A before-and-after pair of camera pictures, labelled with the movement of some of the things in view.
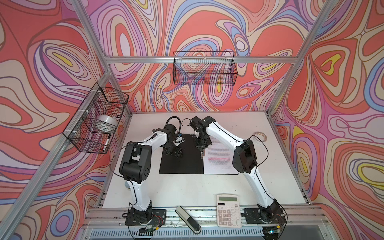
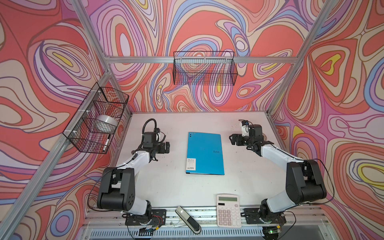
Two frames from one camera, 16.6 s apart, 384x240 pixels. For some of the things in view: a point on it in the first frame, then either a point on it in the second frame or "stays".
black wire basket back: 204,68 stays
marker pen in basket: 106,142 stays
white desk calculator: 228,210 stays
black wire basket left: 95,123 stays
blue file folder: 190,163 -> 204,154
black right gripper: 200,146 -> 239,137
